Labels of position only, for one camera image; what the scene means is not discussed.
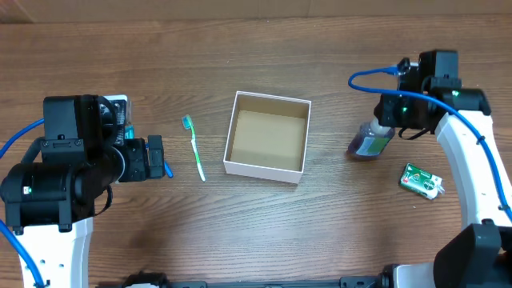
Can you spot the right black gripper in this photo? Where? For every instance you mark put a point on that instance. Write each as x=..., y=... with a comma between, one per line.
x=388, y=112

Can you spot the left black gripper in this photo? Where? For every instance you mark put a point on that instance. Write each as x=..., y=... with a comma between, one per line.
x=139, y=170

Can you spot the purple soap pump bottle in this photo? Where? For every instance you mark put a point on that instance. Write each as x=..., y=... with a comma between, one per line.
x=371, y=140

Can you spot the green white toothbrush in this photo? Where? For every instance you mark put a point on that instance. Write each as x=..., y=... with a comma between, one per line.
x=188, y=125

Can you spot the green Dettol soap packet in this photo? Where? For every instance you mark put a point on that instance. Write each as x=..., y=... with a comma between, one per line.
x=421, y=182

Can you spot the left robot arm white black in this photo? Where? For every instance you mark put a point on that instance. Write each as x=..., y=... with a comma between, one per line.
x=50, y=195

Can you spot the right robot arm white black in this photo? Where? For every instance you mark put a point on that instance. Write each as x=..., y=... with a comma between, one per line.
x=430, y=96

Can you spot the blue toothbrush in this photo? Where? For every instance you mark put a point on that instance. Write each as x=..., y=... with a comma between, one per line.
x=168, y=170

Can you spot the white toothpaste tube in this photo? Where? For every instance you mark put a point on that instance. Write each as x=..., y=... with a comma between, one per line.
x=123, y=111

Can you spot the white cardboard box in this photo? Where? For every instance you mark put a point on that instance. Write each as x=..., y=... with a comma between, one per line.
x=267, y=137

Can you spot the black base frame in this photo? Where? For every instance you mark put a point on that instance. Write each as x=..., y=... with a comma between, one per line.
x=144, y=279

